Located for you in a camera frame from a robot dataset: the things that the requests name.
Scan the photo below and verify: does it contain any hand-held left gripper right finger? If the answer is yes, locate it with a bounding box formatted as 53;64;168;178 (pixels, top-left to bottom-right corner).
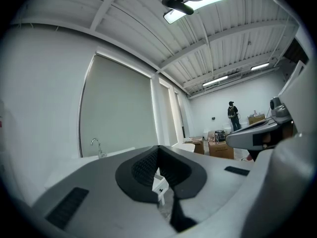
158;145;256;234

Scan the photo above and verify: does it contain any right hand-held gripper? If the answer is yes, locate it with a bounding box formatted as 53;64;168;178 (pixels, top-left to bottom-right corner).
225;60;316;151

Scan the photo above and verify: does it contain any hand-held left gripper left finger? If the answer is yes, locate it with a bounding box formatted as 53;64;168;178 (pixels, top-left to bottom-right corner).
32;145;181;238

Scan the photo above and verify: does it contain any white drawer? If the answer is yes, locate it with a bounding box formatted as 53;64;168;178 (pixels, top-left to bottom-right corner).
152;175;169;195

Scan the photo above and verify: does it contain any black electronic device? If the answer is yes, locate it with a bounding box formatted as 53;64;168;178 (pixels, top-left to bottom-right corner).
214;130;227;143

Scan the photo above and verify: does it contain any large cardboard box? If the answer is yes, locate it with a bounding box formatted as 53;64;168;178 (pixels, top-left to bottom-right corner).
208;130;235;160

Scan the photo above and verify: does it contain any small cardboard box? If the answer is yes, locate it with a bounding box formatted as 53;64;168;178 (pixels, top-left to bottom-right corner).
247;115;267;126

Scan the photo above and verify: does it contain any chrome faucet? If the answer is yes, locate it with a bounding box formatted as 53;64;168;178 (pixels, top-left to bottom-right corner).
90;137;107;159

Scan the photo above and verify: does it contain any flat cardboard box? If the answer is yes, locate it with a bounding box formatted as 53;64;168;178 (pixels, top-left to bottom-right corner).
183;138;205;156

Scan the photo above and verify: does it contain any linear ceiling light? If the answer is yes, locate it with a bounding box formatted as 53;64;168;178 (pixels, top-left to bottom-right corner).
202;75;229;87
250;62;270;71

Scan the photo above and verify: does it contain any wide grey roller blind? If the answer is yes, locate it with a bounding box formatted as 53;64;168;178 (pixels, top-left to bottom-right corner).
80;54;152;158

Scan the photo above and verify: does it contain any narrow grey roller blind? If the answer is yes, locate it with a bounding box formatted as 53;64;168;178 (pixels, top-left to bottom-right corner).
159;82;179;146

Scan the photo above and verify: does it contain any black head-worn camera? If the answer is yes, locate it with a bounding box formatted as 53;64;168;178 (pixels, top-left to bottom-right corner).
161;0;194;16

